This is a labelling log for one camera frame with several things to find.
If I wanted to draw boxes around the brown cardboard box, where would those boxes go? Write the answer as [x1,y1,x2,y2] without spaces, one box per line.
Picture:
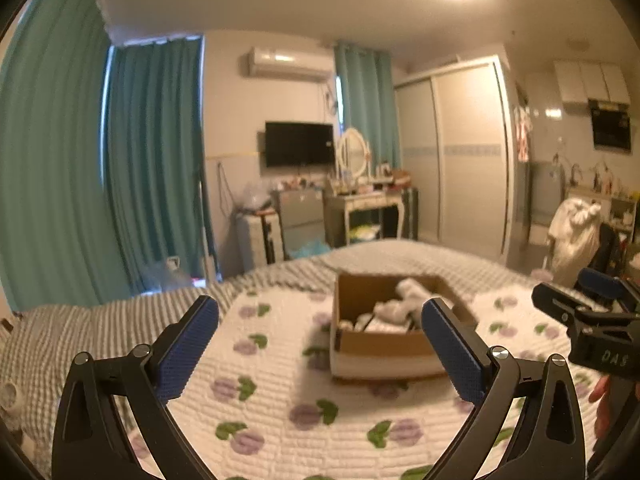
[330,273,477,382]

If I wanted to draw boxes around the teal window curtain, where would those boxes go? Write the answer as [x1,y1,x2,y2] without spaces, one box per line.
[1,0,212,311]

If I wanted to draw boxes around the white dressing table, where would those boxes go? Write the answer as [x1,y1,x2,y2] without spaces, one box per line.
[324,191,406,248]

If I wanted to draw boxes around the person's right hand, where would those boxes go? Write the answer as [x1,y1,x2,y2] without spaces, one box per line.
[588,376,612,440]

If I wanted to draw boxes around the white floral quilt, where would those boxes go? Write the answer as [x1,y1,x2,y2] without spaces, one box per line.
[114,284,606,480]

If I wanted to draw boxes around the white socks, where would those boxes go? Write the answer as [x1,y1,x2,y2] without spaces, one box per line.
[373,278,440,325]

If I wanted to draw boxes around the white vanity mirror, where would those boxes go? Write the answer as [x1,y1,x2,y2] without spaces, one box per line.
[336,127,371,182]

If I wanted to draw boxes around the grey mini fridge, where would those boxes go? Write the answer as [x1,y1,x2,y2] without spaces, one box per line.
[276,188,326,259]

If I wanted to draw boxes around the black range hood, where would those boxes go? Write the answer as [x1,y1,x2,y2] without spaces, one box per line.
[589,101,631,154]

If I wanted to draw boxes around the black wall television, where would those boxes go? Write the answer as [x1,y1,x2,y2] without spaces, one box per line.
[265,122,335,167]

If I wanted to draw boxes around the teal curtain by wardrobe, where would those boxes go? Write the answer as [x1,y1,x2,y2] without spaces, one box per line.
[334,42,400,168]

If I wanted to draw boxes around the white kitchen wall cabinets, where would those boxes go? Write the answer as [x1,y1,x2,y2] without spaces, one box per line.
[553,61,630,106]

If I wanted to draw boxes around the grey checked bed sheet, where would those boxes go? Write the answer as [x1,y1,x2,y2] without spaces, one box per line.
[1,240,534,474]

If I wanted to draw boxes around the white sliding wardrobe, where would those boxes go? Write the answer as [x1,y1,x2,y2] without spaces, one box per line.
[395,55,515,263]

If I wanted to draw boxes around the dark blue wet wipes pack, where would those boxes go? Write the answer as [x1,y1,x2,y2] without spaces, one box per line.
[337,313,419,334]

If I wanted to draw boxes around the white air conditioner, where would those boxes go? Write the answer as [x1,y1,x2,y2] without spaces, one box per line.
[247,47,333,81]

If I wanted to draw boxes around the white laundry bag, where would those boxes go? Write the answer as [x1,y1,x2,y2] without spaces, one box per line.
[547,197,602,288]

